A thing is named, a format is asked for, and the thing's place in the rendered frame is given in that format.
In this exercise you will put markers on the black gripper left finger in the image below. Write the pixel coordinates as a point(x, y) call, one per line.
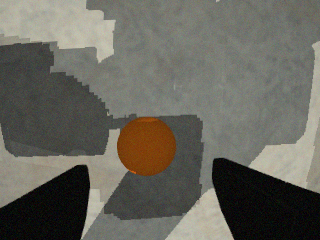
point(54, 211)

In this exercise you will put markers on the orange ball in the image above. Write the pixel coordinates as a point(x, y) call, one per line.
point(146, 146)

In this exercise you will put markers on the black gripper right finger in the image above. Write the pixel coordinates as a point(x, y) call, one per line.
point(261, 207)

